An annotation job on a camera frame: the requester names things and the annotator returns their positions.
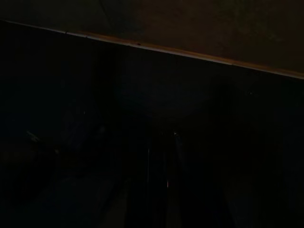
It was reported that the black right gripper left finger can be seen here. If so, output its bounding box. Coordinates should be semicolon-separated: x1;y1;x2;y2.
128;137;167;228

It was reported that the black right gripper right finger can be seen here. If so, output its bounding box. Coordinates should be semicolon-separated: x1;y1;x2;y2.
166;132;226;228

